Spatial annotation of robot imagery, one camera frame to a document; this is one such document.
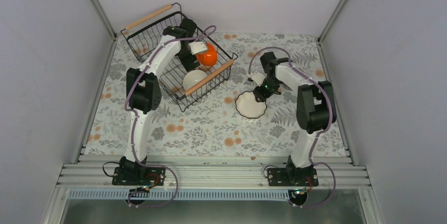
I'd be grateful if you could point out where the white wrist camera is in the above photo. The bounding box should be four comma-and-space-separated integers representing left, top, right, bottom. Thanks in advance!
189, 41, 208, 55
249, 71, 266, 86

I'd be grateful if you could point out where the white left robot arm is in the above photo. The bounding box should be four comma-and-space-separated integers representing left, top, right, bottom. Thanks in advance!
124, 18, 199, 184

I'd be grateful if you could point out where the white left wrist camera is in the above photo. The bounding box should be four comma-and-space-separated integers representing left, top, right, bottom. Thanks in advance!
189, 41, 208, 55

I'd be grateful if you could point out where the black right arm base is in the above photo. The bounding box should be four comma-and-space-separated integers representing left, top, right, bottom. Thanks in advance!
263, 156, 319, 187

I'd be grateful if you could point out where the orange glossy bowl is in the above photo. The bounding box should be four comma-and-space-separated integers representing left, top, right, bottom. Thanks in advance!
196, 43, 218, 67

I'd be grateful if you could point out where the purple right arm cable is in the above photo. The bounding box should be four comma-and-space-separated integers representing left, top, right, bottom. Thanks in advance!
248, 46, 337, 209

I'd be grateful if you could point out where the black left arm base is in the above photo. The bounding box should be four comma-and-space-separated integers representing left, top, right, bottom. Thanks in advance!
112, 157, 166, 187

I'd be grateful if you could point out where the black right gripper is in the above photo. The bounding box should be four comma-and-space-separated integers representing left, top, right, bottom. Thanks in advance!
252, 77, 280, 102

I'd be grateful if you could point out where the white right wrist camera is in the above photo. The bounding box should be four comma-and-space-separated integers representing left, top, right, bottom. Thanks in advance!
249, 71, 266, 86

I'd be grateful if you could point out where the black wire dish rack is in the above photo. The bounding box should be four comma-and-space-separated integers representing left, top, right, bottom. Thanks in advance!
121, 10, 238, 111

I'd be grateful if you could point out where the wooden rack handle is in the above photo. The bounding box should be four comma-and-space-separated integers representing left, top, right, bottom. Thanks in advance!
124, 4, 172, 31
185, 59, 234, 96

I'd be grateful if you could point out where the wooden rack handle near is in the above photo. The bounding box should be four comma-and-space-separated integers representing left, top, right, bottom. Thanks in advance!
185, 59, 234, 96

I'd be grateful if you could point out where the floral table mat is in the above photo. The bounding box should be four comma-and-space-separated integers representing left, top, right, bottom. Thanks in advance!
85, 33, 325, 157

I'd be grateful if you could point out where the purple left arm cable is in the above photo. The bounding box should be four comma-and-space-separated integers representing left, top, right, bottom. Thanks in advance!
124, 25, 217, 209

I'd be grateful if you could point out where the white scalloped bowl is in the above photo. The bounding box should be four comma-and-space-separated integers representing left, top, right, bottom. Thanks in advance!
235, 92, 267, 119

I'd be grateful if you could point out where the aluminium frame post left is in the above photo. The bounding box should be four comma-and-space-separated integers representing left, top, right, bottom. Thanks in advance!
90, 0, 116, 41

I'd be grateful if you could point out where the white ribbed bowl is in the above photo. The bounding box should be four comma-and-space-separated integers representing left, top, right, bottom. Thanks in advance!
182, 70, 207, 91

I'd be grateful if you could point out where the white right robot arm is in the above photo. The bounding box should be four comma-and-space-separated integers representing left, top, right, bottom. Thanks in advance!
254, 52, 337, 186

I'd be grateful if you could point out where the aluminium frame post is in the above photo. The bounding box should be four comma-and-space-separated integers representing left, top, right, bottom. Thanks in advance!
317, 0, 348, 46
90, 0, 116, 41

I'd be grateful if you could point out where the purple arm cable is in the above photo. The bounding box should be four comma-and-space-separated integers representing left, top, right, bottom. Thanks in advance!
124, 25, 217, 209
248, 46, 337, 209

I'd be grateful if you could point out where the aluminium rail base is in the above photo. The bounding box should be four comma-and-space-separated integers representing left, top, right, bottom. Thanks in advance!
56, 155, 371, 201

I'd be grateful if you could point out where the wooden rack handle far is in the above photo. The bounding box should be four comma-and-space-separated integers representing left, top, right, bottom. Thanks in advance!
124, 4, 172, 31

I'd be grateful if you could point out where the aluminium frame post right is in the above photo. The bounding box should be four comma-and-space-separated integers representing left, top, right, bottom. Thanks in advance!
317, 0, 348, 46

